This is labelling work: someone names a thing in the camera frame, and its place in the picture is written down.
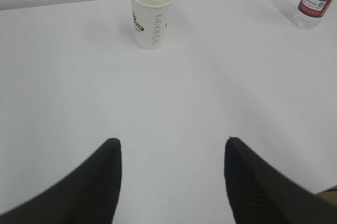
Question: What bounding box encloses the clear plastic water bottle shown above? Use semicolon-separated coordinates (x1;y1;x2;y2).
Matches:
293;0;333;29

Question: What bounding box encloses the white paper cup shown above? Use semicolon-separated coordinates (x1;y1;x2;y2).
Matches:
131;0;173;50

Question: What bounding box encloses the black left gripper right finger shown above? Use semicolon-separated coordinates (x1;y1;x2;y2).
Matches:
224;137;336;223

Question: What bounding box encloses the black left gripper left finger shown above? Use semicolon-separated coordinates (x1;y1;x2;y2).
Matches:
1;138;122;223

